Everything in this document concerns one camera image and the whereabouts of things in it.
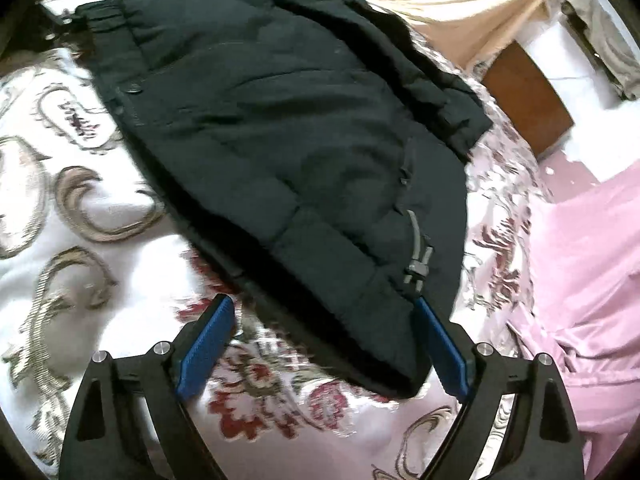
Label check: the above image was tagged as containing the wooden headboard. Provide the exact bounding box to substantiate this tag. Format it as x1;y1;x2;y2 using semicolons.
482;40;575;161

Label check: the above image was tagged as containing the black jacket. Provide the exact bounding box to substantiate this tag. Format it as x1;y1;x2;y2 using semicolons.
75;0;494;399

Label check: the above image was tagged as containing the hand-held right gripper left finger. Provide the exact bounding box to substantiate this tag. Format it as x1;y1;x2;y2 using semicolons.
59;294;237;480

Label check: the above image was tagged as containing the pink curtain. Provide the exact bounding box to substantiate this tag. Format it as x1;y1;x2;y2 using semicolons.
507;159;640;480

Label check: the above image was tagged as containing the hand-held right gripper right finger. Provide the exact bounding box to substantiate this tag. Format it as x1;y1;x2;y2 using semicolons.
413;296;586;480

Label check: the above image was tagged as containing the floral satin bedspread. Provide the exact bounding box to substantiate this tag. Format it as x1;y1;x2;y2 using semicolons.
0;0;557;480

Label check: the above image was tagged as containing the khaki cloth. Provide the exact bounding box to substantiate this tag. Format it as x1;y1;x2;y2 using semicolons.
560;0;640;102

